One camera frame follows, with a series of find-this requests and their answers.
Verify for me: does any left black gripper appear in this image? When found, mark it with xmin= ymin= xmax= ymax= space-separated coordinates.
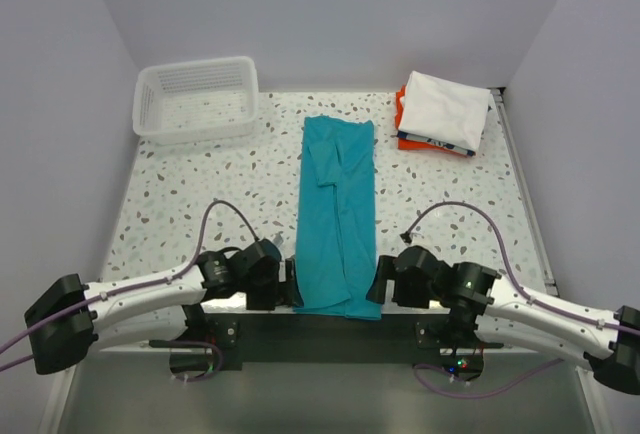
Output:
xmin=241 ymin=257 xmax=303 ymax=311

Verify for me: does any teal t-shirt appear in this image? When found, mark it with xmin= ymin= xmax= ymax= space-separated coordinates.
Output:
xmin=295 ymin=116 xmax=381 ymax=321

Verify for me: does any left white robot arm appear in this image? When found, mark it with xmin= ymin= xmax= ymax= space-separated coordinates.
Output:
xmin=24 ymin=239 xmax=304 ymax=375

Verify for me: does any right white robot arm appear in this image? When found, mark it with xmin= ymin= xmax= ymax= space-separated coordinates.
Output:
xmin=367 ymin=246 xmax=639 ymax=395

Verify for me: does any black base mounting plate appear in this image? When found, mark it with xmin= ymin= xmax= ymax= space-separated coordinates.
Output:
xmin=150 ymin=313 xmax=499 ymax=372

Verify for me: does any folded orange t-shirt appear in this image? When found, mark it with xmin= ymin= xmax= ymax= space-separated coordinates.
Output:
xmin=394 ymin=85 xmax=475 ymax=158

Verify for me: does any folded white t-shirt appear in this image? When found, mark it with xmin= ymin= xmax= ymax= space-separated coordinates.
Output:
xmin=398 ymin=71 xmax=492 ymax=152

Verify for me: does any white plastic basket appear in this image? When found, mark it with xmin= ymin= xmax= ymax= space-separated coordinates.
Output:
xmin=132 ymin=56 xmax=259 ymax=145

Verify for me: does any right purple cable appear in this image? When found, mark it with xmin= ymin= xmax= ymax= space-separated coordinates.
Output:
xmin=401 ymin=202 xmax=640 ymax=399

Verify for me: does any aluminium rail frame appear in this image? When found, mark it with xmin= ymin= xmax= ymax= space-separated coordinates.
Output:
xmin=491 ymin=88 xmax=559 ymax=296

